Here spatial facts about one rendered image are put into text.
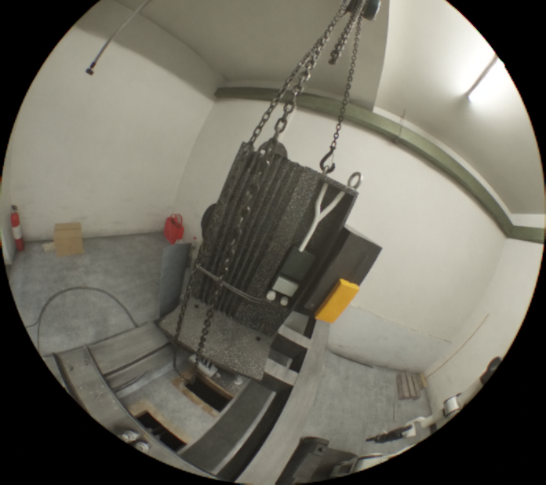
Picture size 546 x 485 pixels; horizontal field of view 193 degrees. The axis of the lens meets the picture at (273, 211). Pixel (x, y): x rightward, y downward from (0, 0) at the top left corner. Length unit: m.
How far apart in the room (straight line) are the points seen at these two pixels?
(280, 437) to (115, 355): 0.77
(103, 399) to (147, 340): 0.42
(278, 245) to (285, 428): 0.89
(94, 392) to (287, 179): 1.16
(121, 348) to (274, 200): 0.96
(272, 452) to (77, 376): 0.80
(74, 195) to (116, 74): 1.47
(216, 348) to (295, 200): 0.62
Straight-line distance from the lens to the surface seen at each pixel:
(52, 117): 2.42
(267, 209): 0.53
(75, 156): 2.38
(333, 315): 0.58
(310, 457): 1.59
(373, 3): 0.90
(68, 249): 2.45
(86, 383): 0.94
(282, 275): 0.64
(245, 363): 0.71
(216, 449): 1.55
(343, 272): 0.52
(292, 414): 0.99
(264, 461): 0.93
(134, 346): 0.94
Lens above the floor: 1.52
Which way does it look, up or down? 9 degrees down
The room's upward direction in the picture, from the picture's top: 24 degrees clockwise
